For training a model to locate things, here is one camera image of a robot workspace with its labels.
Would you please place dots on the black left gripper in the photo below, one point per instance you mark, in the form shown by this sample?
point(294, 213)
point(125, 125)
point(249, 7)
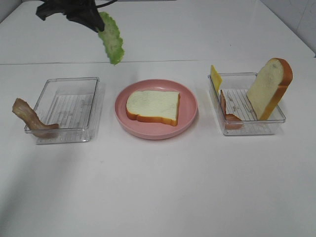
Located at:
point(83, 12)

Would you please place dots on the green lettuce leaf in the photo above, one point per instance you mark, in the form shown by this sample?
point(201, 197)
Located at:
point(111, 39)

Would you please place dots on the tray bacon strip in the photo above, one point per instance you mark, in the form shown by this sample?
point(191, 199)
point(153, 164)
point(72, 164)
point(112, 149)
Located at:
point(22, 109)
point(232, 121)

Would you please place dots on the yellow cheese slice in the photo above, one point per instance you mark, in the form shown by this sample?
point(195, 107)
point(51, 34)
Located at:
point(216, 78)

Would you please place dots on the tray bread slice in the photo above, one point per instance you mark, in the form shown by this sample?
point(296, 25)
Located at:
point(269, 87)

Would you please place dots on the clear left plastic tray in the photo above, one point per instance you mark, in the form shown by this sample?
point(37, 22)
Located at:
point(74, 104)

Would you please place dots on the clear plastic tray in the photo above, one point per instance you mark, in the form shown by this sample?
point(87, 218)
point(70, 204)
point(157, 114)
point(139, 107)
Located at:
point(74, 104)
point(235, 86)

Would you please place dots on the pink round plate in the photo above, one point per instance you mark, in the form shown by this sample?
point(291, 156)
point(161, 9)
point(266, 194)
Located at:
point(188, 109)

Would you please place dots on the clear right plastic tray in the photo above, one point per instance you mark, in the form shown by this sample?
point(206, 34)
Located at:
point(235, 86)

